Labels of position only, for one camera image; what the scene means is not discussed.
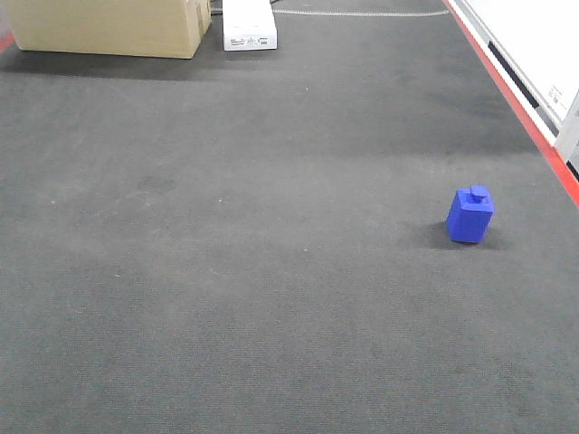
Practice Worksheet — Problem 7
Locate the blue plastic bottle part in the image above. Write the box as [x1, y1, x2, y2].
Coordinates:
[446, 184, 495, 244]

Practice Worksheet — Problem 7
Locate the white conveyor side panel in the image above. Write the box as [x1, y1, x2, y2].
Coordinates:
[448, 1, 578, 176]

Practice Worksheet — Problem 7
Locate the white cardboard box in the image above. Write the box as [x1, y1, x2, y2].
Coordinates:
[222, 0, 278, 52]

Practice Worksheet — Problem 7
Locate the brown cardboard box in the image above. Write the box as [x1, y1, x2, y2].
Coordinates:
[1, 0, 212, 59]

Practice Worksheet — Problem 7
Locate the red conveyor side rail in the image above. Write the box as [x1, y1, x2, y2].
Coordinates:
[444, 1, 578, 206]

